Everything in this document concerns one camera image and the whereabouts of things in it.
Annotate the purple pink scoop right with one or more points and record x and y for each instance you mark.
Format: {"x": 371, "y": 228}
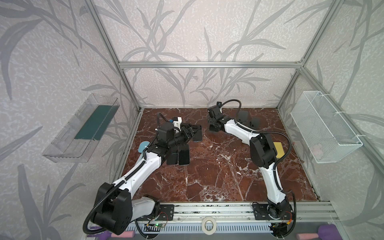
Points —
{"x": 325, "y": 232}

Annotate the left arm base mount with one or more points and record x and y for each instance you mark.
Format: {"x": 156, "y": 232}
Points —
{"x": 163, "y": 212}

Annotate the clear plastic wall shelf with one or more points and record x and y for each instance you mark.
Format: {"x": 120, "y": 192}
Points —
{"x": 79, "y": 138}

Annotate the light blue spatula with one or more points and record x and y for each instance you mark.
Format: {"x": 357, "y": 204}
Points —
{"x": 143, "y": 145}

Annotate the white wire wall basket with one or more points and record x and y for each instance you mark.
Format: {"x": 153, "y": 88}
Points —
{"x": 327, "y": 134}

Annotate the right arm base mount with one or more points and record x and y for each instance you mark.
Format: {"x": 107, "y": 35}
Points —
{"x": 264, "y": 211}

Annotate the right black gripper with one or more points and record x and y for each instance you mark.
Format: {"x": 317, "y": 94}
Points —
{"x": 215, "y": 122}

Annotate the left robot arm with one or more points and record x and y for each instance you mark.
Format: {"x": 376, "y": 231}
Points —
{"x": 114, "y": 207}

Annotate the black phone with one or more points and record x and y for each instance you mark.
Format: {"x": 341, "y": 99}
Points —
{"x": 198, "y": 133}

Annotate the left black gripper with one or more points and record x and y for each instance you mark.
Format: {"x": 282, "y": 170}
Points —
{"x": 187, "y": 132}

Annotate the white tape roll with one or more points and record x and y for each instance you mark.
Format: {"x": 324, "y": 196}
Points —
{"x": 209, "y": 226}

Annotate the purple pink brush left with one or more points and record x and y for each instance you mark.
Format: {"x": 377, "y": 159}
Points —
{"x": 106, "y": 235}

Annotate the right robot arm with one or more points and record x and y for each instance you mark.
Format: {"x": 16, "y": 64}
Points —
{"x": 263, "y": 152}

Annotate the wood ring grey stand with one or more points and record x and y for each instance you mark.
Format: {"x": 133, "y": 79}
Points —
{"x": 243, "y": 117}

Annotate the yellow green sponge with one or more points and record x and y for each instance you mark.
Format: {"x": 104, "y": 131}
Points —
{"x": 280, "y": 150}

